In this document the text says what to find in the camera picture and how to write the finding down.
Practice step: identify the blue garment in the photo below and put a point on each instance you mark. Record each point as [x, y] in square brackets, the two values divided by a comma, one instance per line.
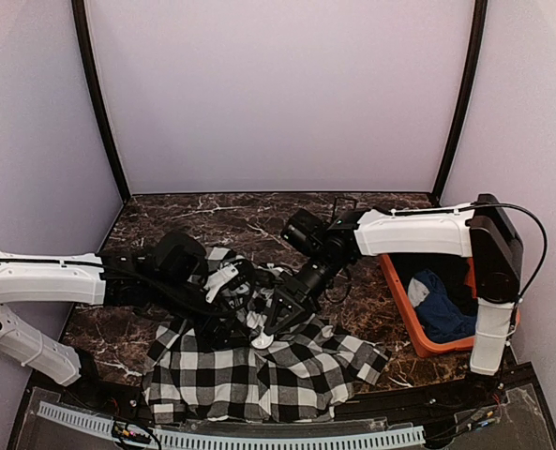
[440, 318]

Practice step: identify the black front rail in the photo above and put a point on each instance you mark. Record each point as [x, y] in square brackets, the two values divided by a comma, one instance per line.
[432, 405]

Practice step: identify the black garment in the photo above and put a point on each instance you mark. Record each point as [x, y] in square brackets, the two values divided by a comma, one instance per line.
[445, 267]

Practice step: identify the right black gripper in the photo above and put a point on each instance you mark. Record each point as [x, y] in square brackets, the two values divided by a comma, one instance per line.
[294, 288]

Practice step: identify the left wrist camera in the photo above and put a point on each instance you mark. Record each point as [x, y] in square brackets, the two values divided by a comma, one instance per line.
[238, 277]

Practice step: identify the left black frame post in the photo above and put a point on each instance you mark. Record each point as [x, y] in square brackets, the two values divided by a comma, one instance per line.
[97, 101]

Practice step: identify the orange plastic basket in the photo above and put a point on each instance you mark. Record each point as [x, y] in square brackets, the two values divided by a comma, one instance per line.
[496, 323]

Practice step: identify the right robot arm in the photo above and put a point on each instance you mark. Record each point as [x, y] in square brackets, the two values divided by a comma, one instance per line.
[479, 230]

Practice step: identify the right black frame post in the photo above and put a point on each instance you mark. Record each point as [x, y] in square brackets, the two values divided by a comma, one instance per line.
[478, 22]

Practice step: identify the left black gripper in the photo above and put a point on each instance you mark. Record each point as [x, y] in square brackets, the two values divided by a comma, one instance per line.
[217, 340]

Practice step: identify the white slotted cable duct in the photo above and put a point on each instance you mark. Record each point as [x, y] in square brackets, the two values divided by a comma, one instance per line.
[203, 436]

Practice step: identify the black frame post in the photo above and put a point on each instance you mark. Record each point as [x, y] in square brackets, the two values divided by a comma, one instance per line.
[478, 22]
[97, 101]

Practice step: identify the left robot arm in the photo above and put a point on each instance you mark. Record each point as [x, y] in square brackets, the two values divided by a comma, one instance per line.
[177, 274]

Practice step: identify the black white plaid shirt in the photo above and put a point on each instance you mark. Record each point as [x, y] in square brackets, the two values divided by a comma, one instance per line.
[302, 377]

